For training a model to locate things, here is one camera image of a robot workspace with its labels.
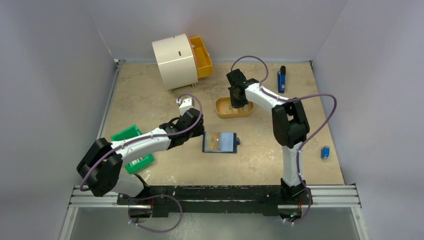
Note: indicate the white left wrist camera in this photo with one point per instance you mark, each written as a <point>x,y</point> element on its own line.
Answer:
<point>185,104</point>

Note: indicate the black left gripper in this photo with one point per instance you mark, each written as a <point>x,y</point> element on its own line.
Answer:
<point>198,131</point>

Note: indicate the yellow open drawer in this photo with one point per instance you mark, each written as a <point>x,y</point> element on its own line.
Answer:
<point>204,65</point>

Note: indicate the aluminium frame rail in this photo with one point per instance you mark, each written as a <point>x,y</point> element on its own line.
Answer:
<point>323,196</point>

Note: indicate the gold VIP card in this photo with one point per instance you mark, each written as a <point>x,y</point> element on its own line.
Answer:
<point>212,142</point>

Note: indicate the orange oval tray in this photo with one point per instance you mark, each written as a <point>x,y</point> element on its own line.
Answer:
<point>221,105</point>

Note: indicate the cards in green bin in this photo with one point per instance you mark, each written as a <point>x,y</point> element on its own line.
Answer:
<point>140,162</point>

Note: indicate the blue and black stapler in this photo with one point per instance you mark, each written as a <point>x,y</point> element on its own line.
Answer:
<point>281,79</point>

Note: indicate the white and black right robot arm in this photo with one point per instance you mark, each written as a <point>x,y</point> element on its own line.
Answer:
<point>289,124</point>

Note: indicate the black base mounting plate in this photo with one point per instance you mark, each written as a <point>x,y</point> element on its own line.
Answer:
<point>268,200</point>

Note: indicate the green plastic bin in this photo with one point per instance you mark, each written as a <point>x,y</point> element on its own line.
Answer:
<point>126,134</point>

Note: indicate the white cylindrical drawer cabinet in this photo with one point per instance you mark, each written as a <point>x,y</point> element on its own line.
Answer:
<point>176,61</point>

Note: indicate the blue leather card holder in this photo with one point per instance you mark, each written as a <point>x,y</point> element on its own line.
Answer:
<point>229,143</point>

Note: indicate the small blue box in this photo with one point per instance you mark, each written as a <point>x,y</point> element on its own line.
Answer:
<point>325,152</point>

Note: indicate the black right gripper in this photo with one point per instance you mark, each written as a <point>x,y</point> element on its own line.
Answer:
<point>237,93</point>

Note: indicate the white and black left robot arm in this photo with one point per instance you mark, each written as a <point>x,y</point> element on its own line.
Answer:
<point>100,168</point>

